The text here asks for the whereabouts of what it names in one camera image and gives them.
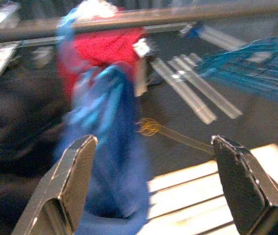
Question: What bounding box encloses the black metal clothes rack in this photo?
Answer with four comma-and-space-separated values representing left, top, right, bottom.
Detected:
0, 1, 278, 46

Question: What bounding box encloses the red garment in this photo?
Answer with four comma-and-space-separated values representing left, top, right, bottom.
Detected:
57, 26, 149, 98

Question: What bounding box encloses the white fluffy cloth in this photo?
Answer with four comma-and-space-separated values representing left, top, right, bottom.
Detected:
77, 0, 120, 20

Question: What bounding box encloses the bundle of blue hangers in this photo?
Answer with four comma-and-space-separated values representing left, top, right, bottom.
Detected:
197, 34, 278, 107

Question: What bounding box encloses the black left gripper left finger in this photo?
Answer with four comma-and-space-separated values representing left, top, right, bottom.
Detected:
13, 134, 98, 235

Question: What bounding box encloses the white hanging tag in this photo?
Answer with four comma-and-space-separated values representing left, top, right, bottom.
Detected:
133, 38, 152, 59

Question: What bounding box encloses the silver metal bar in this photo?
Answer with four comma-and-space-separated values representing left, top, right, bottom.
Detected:
151, 58, 217, 125
168, 54, 243, 120

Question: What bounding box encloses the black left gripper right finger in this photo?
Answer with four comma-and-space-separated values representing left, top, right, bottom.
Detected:
211, 135, 278, 235

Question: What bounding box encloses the blue cloth garment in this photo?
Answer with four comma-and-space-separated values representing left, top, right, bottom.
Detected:
54, 7, 152, 235

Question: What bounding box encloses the yellow wire stick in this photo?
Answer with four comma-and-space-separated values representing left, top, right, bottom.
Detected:
135, 117, 215, 155

